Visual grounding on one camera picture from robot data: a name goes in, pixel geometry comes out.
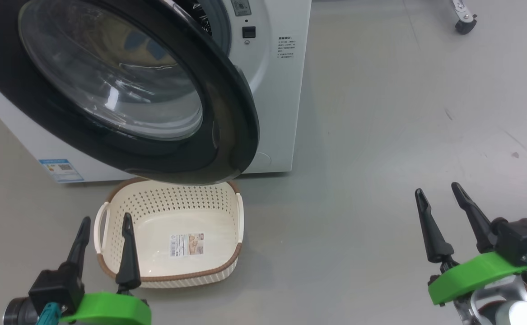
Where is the black round glass washer door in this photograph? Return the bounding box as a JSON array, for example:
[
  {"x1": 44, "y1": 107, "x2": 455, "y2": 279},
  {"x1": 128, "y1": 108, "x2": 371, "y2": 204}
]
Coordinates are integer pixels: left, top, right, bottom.
[{"x1": 0, "y1": 0, "x2": 260, "y2": 186}]

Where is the blue energy label sticker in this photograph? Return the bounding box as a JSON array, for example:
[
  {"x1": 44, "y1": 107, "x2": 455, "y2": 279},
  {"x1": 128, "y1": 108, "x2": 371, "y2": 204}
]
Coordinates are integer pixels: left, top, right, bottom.
[{"x1": 38, "y1": 158, "x2": 84, "y2": 183}]

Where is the left gripper green-band body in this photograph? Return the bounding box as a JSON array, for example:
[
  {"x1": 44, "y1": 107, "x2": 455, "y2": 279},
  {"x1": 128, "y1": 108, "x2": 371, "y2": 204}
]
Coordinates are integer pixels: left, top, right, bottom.
[{"x1": 60, "y1": 291, "x2": 152, "y2": 325}]

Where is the right gripper green-band body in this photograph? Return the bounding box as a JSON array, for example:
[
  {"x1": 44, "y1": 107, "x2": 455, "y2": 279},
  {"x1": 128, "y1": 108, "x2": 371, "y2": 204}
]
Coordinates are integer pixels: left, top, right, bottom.
[{"x1": 428, "y1": 251, "x2": 527, "y2": 325}]

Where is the cream perforated laundry basket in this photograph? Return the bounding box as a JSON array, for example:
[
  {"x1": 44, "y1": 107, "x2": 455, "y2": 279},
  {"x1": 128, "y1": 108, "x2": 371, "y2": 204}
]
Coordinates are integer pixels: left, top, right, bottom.
[{"x1": 93, "y1": 177, "x2": 245, "y2": 289}]

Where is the teal left camera connector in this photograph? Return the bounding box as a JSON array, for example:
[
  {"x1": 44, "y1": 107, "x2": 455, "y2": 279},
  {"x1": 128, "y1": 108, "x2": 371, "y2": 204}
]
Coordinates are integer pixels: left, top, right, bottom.
[{"x1": 35, "y1": 302, "x2": 61, "y2": 325}]

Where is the white front-load washing machine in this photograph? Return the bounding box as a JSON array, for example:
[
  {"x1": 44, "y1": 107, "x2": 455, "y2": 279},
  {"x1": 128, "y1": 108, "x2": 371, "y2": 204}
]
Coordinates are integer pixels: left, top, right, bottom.
[{"x1": 0, "y1": 0, "x2": 312, "y2": 183}]

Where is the black caster wheel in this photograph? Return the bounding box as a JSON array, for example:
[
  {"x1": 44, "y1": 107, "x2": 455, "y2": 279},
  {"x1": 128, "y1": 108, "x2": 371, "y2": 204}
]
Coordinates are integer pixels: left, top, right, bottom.
[{"x1": 455, "y1": 18, "x2": 477, "y2": 35}]

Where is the basket product label sticker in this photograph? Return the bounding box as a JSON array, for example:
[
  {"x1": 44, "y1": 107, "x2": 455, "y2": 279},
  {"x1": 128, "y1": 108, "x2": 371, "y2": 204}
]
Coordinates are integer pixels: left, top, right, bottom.
[{"x1": 170, "y1": 233, "x2": 205, "y2": 258}]

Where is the metal caster bracket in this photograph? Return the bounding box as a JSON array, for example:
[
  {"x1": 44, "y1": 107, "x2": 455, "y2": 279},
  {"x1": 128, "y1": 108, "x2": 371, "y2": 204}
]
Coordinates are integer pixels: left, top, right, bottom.
[{"x1": 452, "y1": 0, "x2": 477, "y2": 23}]

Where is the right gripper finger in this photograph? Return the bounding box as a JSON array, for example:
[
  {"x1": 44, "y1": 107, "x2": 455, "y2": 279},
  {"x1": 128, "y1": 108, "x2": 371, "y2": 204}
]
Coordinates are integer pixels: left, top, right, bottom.
[
  {"x1": 451, "y1": 182, "x2": 497, "y2": 253},
  {"x1": 415, "y1": 188, "x2": 458, "y2": 273}
]

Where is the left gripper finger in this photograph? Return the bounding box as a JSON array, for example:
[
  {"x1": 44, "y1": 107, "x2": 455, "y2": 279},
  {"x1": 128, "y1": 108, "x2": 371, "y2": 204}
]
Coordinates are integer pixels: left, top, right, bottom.
[
  {"x1": 67, "y1": 217, "x2": 91, "y2": 276},
  {"x1": 116, "y1": 213, "x2": 142, "y2": 293}
]

